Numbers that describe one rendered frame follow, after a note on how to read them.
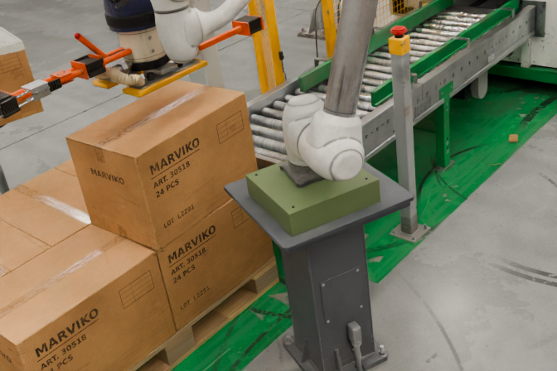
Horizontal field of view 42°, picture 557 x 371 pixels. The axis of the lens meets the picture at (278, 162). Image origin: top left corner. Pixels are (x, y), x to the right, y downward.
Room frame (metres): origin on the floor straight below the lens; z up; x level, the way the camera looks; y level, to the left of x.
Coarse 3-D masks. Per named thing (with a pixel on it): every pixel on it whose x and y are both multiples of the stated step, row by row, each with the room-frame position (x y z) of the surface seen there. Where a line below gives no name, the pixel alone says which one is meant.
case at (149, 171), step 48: (144, 96) 2.81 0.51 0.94; (192, 96) 2.73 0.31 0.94; (240, 96) 2.67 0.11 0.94; (96, 144) 2.41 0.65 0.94; (144, 144) 2.34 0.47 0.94; (192, 144) 2.45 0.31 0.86; (240, 144) 2.64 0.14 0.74; (96, 192) 2.45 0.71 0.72; (144, 192) 2.25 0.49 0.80; (192, 192) 2.41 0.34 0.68; (144, 240) 2.30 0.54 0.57
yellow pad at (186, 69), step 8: (184, 64) 2.62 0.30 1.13; (192, 64) 2.60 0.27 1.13; (200, 64) 2.61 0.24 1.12; (152, 72) 2.51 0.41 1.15; (168, 72) 2.55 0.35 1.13; (176, 72) 2.54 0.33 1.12; (184, 72) 2.55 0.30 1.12; (152, 80) 2.49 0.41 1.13; (160, 80) 2.49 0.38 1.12; (168, 80) 2.49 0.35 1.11; (128, 88) 2.46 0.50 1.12; (136, 88) 2.45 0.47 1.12; (144, 88) 2.43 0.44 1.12; (152, 88) 2.44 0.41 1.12; (136, 96) 2.41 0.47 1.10
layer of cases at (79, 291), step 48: (48, 192) 2.85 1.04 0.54; (0, 240) 2.50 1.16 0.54; (48, 240) 2.44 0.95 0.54; (96, 240) 2.39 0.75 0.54; (192, 240) 2.38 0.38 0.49; (240, 240) 2.55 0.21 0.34; (0, 288) 2.16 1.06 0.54; (48, 288) 2.12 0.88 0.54; (96, 288) 2.08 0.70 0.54; (144, 288) 2.19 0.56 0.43; (192, 288) 2.34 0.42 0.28; (0, 336) 1.91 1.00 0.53; (48, 336) 1.91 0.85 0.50; (96, 336) 2.02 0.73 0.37; (144, 336) 2.15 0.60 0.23
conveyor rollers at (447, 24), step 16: (448, 16) 4.45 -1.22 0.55; (464, 16) 4.45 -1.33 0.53; (480, 16) 4.38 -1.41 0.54; (416, 32) 4.22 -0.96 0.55; (432, 32) 4.22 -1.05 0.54; (448, 32) 4.15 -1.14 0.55; (384, 48) 4.05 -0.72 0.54; (416, 48) 3.99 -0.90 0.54; (432, 48) 3.92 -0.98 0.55; (464, 48) 3.87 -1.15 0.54; (368, 64) 3.82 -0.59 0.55; (384, 64) 3.83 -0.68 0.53; (368, 80) 3.59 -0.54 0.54; (384, 80) 3.54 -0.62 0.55; (288, 96) 3.53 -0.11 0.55; (320, 96) 3.48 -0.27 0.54; (368, 96) 3.38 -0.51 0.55; (272, 112) 3.36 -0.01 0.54; (368, 112) 3.18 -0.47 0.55; (256, 128) 3.20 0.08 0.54; (272, 128) 3.25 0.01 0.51; (256, 144) 3.07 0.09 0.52; (272, 144) 3.00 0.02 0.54
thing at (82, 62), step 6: (90, 54) 2.49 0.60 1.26; (72, 60) 2.44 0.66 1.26; (78, 60) 2.47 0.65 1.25; (84, 60) 2.46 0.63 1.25; (90, 60) 2.45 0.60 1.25; (96, 60) 2.41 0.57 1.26; (102, 60) 2.43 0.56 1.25; (72, 66) 2.44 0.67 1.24; (78, 66) 2.41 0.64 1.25; (84, 66) 2.39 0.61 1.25; (90, 66) 2.39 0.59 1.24; (96, 66) 2.42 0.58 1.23; (102, 66) 2.43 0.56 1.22; (84, 72) 2.39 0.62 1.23; (90, 72) 2.40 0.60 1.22; (96, 72) 2.41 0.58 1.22; (102, 72) 2.42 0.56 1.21; (84, 78) 2.40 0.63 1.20; (90, 78) 2.39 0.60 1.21
